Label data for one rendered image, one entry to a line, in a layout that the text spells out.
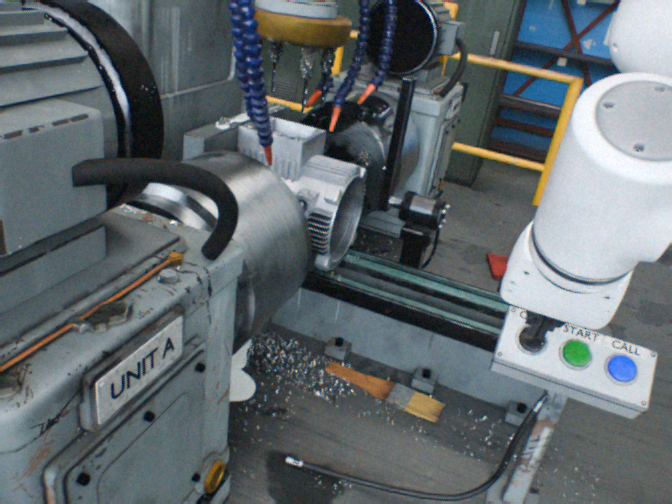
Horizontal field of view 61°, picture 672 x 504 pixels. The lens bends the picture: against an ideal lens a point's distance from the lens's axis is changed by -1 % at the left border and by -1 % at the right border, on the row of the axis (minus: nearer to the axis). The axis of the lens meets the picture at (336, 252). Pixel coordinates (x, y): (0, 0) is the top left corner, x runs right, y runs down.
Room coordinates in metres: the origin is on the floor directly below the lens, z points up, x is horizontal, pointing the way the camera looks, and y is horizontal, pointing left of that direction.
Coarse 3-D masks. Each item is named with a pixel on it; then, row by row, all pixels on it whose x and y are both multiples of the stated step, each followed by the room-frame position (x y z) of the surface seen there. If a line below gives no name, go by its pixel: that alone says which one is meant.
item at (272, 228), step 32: (192, 160) 0.71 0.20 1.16; (224, 160) 0.72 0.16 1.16; (256, 160) 0.75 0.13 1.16; (160, 192) 0.60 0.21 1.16; (192, 192) 0.61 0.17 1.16; (256, 192) 0.67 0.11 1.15; (288, 192) 0.72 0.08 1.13; (192, 224) 0.57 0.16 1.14; (256, 224) 0.63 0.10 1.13; (288, 224) 0.68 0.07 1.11; (256, 256) 0.59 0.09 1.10; (288, 256) 0.65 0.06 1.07; (256, 288) 0.57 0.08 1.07; (288, 288) 0.66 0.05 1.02; (256, 320) 0.58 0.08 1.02
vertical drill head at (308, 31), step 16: (256, 0) 0.95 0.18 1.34; (272, 0) 0.92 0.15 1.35; (288, 0) 0.91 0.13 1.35; (304, 0) 0.93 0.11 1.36; (320, 0) 0.95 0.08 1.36; (256, 16) 0.90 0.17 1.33; (272, 16) 0.89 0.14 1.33; (288, 16) 0.89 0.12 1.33; (304, 16) 0.92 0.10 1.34; (320, 16) 0.93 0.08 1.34; (336, 16) 0.97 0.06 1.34; (272, 32) 0.89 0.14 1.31; (288, 32) 0.89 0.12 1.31; (304, 32) 0.89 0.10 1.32; (320, 32) 0.90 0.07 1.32; (336, 32) 0.92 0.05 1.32; (272, 48) 1.02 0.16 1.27; (304, 48) 0.91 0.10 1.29; (336, 48) 0.99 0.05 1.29; (304, 64) 0.91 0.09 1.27; (320, 64) 0.99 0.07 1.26; (272, 80) 1.02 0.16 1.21; (304, 80) 0.92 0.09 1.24; (304, 96) 0.92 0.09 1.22
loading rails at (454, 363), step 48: (336, 288) 0.86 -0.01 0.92; (384, 288) 0.93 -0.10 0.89; (432, 288) 0.91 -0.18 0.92; (480, 288) 0.92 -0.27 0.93; (336, 336) 0.85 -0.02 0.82; (384, 336) 0.83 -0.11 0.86; (432, 336) 0.80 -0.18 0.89; (480, 336) 0.78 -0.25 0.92; (432, 384) 0.76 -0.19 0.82; (480, 384) 0.77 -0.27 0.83; (528, 384) 0.75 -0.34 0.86
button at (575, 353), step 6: (570, 342) 0.55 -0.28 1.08; (576, 342) 0.55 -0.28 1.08; (564, 348) 0.55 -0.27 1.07; (570, 348) 0.55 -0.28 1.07; (576, 348) 0.55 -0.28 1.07; (582, 348) 0.55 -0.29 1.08; (588, 348) 0.55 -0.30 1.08; (564, 354) 0.54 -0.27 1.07; (570, 354) 0.54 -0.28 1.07; (576, 354) 0.54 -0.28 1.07; (582, 354) 0.54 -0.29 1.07; (588, 354) 0.54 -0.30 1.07; (570, 360) 0.54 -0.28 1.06; (576, 360) 0.54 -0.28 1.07; (582, 360) 0.54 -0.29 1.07; (588, 360) 0.54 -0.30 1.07; (576, 366) 0.53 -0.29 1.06
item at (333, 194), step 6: (360, 174) 0.98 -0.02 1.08; (366, 174) 1.00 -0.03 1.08; (330, 186) 0.88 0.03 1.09; (330, 192) 0.87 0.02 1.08; (336, 192) 0.87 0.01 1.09; (324, 198) 0.86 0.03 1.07; (330, 198) 0.86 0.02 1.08; (336, 198) 0.86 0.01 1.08; (336, 204) 0.87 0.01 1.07; (354, 234) 0.99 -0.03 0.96; (318, 258) 0.87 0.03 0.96; (324, 258) 0.87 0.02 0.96; (318, 264) 0.86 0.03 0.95; (324, 264) 0.86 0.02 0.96; (330, 264) 0.88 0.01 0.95
